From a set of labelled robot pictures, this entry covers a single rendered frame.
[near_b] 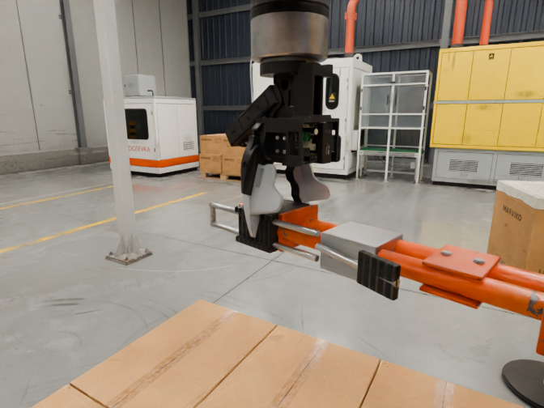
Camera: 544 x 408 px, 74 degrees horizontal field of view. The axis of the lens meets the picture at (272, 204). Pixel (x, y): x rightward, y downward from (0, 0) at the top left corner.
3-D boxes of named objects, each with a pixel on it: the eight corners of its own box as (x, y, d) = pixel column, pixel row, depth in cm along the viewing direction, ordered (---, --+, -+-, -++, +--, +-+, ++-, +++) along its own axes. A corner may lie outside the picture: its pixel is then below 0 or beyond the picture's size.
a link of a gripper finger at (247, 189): (240, 193, 42) (261, 121, 43) (232, 190, 43) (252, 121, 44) (267, 201, 46) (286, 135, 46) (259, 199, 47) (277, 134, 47)
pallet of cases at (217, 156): (271, 175, 805) (271, 134, 783) (246, 183, 718) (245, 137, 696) (227, 171, 862) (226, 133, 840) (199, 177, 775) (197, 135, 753)
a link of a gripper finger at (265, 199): (263, 243, 40) (285, 163, 40) (230, 231, 44) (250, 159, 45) (281, 246, 42) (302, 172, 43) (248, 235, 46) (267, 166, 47)
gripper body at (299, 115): (298, 173, 40) (300, 56, 37) (247, 165, 46) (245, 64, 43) (338, 166, 45) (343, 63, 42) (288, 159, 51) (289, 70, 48)
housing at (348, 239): (401, 269, 41) (405, 231, 40) (371, 289, 37) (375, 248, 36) (349, 253, 46) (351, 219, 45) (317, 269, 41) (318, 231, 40)
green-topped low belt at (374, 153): (422, 180, 753) (424, 149, 737) (418, 184, 709) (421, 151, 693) (363, 175, 811) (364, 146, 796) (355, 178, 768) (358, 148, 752)
